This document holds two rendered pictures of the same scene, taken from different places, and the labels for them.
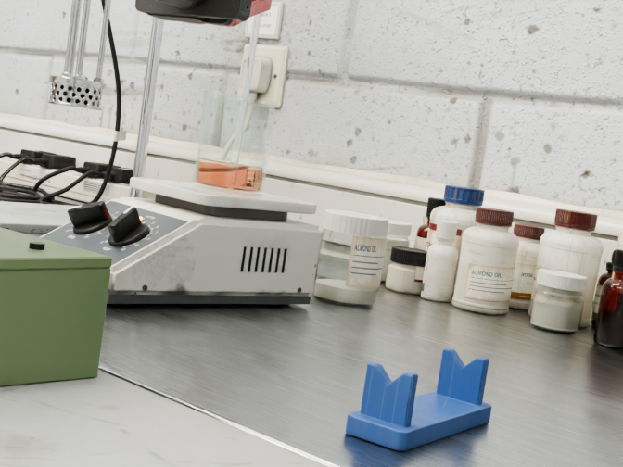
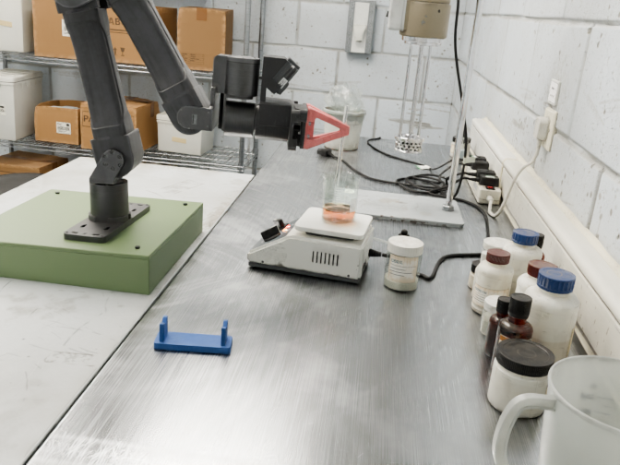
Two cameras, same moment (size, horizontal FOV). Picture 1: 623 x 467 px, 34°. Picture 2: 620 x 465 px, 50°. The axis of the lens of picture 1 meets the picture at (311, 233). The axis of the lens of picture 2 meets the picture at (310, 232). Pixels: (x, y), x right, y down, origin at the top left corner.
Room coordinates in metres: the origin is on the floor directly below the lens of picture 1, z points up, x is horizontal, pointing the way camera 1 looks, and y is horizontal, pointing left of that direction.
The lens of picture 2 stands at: (0.17, -0.78, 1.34)
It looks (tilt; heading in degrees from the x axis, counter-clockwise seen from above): 19 degrees down; 54
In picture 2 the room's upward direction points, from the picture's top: 5 degrees clockwise
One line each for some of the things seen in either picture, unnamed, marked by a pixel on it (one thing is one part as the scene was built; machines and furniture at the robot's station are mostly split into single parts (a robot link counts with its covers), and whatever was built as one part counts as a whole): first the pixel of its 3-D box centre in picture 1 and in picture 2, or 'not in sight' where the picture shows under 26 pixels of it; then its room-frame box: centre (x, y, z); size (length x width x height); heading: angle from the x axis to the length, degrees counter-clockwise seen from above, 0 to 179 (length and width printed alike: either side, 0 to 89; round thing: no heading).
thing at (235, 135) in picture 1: (231, 145); (338, 199); (0.85, 0.08, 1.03); 0.07 x 0.06 x 0.08; 147
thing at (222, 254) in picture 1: (190, 245); (317, 244); (0.83, 0.10, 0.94); 0.22 x 0.13 x 0.08; 132
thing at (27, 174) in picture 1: (65, 182); (479, 177); (1.60, 0.40, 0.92); 0.40 x 0.06 x 0.04; 49
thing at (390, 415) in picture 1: (426, 394); (194, 333); (0.51, -0.07, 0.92); 0.10 x 0.03 x 0.04; 146
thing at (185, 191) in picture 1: (222, 195); (334, 222); (0.85, 0.08, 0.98); 0.12 x 0.12 x 0.01; 42
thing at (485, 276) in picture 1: (487, 259); (493, 281); (0.98, -0.17, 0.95); 0.06 x 0.06 x 0.10
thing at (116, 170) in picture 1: (120, 175); (484, 180); (1.49, 0.29, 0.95); 0.07 x 0.04 x 0.02; 139
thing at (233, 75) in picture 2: not in sight; (220, 91); (0.67, 0.18, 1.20); 0.12 x 0.09 x 0.12; 145
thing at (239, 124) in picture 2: not in sight; (240, 115); (0.70, 0.16, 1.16); 0.07 x 0.06 x 0.07; 148
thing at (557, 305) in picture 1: (558, 301); (497, 317); (0.92, -0.23, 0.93); 0.05 x 0.05 x 0.05
